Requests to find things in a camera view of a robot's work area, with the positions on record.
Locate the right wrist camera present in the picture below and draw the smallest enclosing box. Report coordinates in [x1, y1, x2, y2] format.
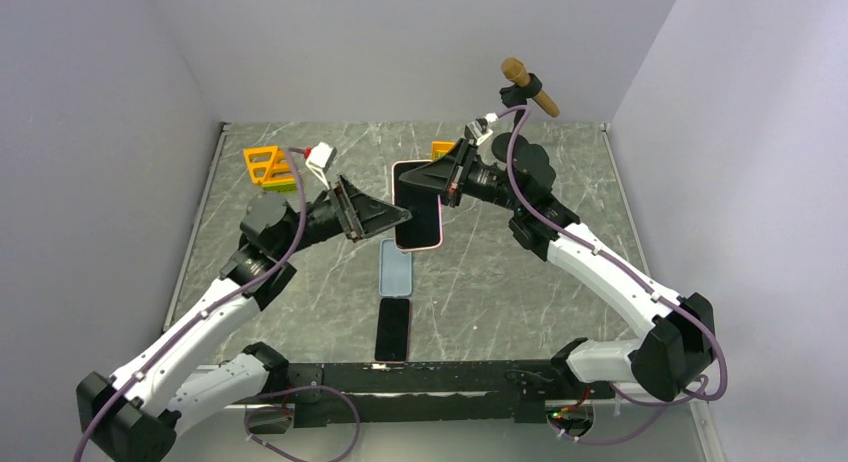
[463, 113, 499, 147]

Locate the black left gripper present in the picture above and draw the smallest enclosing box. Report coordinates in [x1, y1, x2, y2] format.
[275, 172, 412, 258]

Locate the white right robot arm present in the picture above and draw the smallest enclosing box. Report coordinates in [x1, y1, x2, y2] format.
[397, 134, 719, 406]

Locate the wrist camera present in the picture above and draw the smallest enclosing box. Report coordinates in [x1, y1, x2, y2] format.
[304, 142, 337, 189]
[463, 113, 499, 147]

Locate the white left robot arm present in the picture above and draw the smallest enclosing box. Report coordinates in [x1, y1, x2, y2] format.
[73, 177, 412, 461]

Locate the purple smartphone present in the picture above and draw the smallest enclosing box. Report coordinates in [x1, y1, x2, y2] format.
[374, 298, 411, 363]

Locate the black microphone stand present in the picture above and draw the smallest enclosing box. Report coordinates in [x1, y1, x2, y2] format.
[492, 73, 543, 163]

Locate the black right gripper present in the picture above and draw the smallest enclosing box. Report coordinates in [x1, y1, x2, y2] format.
[400, 138, 526, 213]

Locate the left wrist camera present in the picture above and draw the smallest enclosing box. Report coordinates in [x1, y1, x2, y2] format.
[304, 142, 337, 189]

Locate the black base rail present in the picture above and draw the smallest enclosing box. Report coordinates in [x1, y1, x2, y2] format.
[219, 358, 617, 427]

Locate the pink cased phone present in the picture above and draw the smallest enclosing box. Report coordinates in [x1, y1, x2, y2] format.
[392, 160, 443, 252]

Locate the orange toy window block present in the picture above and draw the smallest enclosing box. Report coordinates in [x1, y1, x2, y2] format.
[431, 141, 456, 161]

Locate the brown wooden microphone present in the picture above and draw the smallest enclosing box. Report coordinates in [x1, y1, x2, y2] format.
[499, 57, 561, 118]

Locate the light blue phone case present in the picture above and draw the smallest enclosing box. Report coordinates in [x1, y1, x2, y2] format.
[378, 239, 413, 298]

